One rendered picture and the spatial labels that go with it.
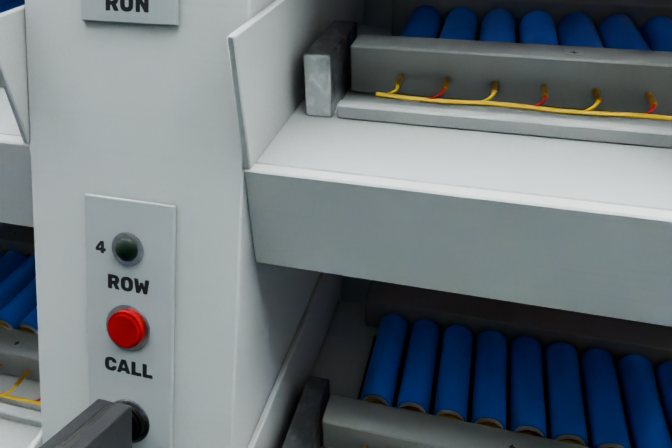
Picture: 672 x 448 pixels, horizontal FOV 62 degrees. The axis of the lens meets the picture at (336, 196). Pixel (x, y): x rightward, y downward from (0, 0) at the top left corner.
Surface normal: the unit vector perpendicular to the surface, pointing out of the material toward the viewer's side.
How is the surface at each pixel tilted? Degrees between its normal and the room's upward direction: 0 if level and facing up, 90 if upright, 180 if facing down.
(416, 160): 22
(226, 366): 90
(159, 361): 90
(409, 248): 111
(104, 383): 90
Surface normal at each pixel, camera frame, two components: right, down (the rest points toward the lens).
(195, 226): -0.24, 0.18
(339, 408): -0.02, -0.84
